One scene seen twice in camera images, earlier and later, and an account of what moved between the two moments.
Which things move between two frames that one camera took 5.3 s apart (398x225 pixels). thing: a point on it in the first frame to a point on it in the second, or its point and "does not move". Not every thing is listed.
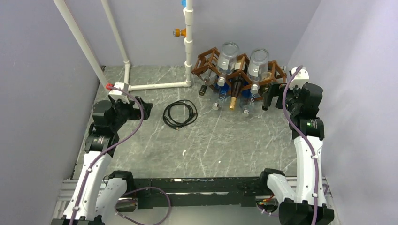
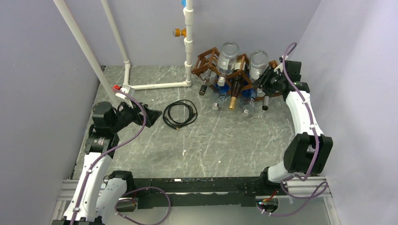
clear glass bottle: (257, 67) does not move
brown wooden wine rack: (208, 65) does not move
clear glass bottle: (227, 60) does not move
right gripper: (277, 90) to (264, 83)
